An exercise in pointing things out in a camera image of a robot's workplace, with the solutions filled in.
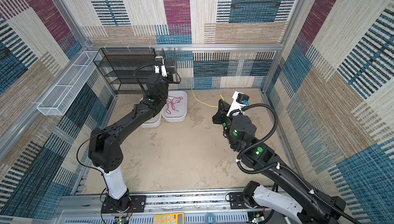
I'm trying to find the yellow cable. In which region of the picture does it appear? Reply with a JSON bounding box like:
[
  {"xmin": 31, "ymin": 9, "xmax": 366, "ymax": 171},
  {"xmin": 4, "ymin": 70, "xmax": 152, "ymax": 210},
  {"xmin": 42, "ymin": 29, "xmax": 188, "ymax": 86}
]
[{"xmin": 190, "ymin": 85, "xmax": 225, "ymax": 108}]

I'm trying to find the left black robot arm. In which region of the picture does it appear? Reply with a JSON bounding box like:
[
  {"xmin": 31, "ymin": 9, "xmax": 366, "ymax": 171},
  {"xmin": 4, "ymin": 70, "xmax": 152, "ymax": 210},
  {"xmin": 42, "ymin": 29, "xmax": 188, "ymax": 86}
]
[{"xmin": 86, "ymin": 62, "xmax": 176, "ymax": 213}]

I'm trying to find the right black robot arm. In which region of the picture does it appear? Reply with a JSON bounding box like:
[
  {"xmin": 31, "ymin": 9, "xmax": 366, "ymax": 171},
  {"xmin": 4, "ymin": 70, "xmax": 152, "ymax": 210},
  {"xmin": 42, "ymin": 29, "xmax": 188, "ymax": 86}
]
[{"xmin": 212, "ymin": 94, "xmax": 358, "ymax": 224}]

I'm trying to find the blue tape roll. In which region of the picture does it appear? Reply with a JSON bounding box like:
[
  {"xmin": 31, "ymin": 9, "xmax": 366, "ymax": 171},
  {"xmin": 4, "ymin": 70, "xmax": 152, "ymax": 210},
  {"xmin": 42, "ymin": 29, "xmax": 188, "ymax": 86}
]
[{"xmin": 204, "ymin": 213, "xmax": 216, "ymax": 224}]

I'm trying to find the yellow calculator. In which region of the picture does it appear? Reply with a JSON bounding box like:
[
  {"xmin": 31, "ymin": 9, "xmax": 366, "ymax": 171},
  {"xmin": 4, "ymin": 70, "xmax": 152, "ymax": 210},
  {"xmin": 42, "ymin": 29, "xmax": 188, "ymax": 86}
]
[{"xmin": 152, "ymin": 213, "xmax": 185, "ymax": 224}]

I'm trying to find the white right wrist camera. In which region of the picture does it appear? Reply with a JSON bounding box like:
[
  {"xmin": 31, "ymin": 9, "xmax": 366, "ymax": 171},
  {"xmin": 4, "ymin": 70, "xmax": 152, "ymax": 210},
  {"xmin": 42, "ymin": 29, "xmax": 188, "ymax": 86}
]
[{"xmin": 227, "ymin": 91, "xmax": 249, "ymax": 117}]

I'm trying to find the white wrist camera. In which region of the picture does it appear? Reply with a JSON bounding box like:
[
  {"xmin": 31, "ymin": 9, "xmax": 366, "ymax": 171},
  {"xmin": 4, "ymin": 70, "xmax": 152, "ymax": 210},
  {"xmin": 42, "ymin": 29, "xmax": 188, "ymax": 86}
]
[
  {"xmin": 155, "ymin": 56, "xmax": 167, "ymax": 77},
  {"xmin": 227, "ymin": 91, "xmax": 249, "ymax": 117}
]

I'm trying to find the white tray with red cable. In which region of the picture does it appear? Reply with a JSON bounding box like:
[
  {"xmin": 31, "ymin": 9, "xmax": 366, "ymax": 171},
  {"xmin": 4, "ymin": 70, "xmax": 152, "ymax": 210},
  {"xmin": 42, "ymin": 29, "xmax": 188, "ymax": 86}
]
[{"xmin": 162, "ymin": 91, "xmax": 187, "ymax": 122}]

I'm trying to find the red cable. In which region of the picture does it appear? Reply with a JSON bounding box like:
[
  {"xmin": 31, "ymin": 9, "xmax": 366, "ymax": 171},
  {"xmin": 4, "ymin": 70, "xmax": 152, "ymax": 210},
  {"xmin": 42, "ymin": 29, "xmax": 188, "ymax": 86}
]
[{"xmin": 165, "ymin": 96, "xmax": 184, "ymax": 115}]

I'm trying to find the aluminium horizontal back rail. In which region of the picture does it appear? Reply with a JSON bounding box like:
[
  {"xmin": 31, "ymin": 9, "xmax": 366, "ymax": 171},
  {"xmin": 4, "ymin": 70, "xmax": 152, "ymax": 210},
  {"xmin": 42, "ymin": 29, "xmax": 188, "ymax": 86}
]
[{"xmin": 87, "ymin": 44, "xmax": 284, "ymax": 51}]

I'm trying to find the white tray with yellow cables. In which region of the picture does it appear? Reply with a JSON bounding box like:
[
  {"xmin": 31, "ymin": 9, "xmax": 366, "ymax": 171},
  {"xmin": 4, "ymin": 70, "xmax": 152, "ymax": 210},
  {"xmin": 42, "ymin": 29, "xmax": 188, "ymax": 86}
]
[{"xmin": 140, "ymin": 110, "xmax": 162, "ymax": 128}]

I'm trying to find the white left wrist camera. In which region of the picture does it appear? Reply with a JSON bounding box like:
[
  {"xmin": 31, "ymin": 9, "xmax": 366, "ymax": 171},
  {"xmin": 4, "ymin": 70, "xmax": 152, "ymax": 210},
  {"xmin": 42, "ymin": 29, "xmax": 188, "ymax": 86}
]
[{"xmin": 155, "ymin": 56, "xmax": 167, "ymax": 77}]

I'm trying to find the black wire mesh shelf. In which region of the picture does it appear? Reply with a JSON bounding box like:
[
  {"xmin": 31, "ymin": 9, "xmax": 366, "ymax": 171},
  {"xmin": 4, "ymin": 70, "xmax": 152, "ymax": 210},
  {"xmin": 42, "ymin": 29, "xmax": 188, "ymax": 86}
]
[{"xmin": 93, "ymin": 48, "xmax": 157, "ymax": 95}]

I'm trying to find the aluminium corner post right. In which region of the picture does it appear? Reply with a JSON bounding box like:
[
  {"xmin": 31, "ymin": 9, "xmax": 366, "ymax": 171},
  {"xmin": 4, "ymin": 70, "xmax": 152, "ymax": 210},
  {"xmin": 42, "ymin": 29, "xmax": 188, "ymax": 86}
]
[{"xmin": 261, "ymin": 0, "xmax": 306, "ymax": 97}]

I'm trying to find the aluminium corner post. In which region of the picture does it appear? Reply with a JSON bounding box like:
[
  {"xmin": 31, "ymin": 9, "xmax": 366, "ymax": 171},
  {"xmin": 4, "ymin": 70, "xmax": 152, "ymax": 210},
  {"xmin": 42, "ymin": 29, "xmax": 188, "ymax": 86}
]
[
  {"xmin": 261, "ymin": 0, "xmax": 306, "ymax": 97},
  {"xmin": 52, "ymin": 0, "xmax": 88, "ymax": 48}
]

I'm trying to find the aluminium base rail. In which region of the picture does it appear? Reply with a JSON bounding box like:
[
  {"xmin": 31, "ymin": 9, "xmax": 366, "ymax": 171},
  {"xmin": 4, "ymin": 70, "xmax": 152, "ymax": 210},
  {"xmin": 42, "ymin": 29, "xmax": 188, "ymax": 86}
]
[{"xmin": 51, "ymin": 188, "xmax": 298, "ymax": 224}]

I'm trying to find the white wire mesh basket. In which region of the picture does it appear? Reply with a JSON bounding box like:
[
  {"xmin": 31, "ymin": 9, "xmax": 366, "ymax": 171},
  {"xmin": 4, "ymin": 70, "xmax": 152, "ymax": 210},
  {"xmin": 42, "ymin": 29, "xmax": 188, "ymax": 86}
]
[{"xmin": 37, "ymin": 51, "xmax": 97, "ymax": 116}]

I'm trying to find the aluminium corner post left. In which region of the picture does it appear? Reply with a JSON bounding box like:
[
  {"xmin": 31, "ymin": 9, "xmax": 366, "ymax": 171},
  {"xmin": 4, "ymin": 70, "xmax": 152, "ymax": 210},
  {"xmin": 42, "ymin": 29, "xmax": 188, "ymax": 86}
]
[{"xmin": 52, "ymin": 0, "xmax": 88, "ymax": 48}]

